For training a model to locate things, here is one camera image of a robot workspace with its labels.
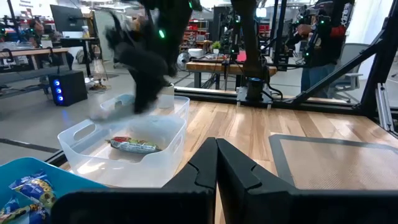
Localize black computer monitor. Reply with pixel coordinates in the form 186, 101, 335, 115
49, 4, 86, 32

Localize translucent plastic storage bin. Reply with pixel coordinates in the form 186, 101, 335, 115
57, 114, 188, 189
98, 93, 191, 125

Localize wooden work desk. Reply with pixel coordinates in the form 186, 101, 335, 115
0, 47, 71, 72

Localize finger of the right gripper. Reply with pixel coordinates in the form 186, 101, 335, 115
149, 76, 169, 108
133, 79, 150, 114

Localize wooden-topped robot table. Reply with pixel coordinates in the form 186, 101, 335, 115
185, 60, 278, 91

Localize red green granola bar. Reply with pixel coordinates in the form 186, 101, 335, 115
104, 136, 163, 155

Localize person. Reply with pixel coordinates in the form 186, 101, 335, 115
294, 0, 356, 100
27, 18, 46, 49

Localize black computer tower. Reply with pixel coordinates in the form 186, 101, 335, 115
47, 70, 89, 108

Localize black office desk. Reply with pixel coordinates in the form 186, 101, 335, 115
58, 36, 101, 78

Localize grey-bordered silicone baking mat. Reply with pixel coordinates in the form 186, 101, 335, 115
268, 133, 398, 191

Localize round desk fan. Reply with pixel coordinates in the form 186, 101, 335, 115
176, 51, 192, 71

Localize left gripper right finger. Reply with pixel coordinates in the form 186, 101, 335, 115
216, 138, 398, 224

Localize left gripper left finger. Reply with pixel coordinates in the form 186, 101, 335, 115
50, 136, 219, 224

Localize blue plastic storage bin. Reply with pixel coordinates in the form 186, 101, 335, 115
0, 156, 109, 224

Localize blue Chewy granola bar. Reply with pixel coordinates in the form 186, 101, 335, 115
8, 170, 58, 210

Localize grey office chair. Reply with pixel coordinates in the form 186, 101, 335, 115
329, 42, 371, 104

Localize blue white granola bar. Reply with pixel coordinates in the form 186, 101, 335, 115
0, 198, 50, 224

